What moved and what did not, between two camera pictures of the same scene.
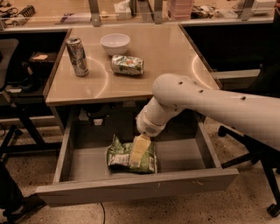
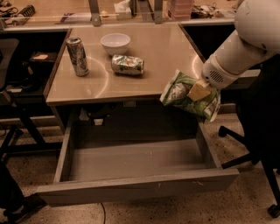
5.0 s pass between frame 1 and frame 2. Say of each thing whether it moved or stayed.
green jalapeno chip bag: moved
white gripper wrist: moved
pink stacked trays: stayed
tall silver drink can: stayed
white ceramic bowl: stayed
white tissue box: stayed
